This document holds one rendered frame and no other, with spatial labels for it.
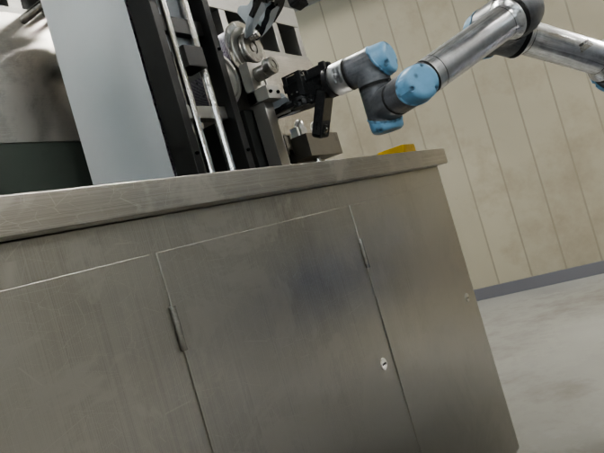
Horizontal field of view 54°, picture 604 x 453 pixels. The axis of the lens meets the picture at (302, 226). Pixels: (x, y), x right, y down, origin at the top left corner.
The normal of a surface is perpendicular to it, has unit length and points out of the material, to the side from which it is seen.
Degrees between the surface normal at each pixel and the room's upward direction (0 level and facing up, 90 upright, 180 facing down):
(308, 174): 90
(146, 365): 90
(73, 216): 90
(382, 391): 90
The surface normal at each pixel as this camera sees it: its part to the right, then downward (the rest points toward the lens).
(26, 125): 0.79, -0.24
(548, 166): -0.34, 0.09
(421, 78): 0.33, -0.11
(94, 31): -0.54, 0.15
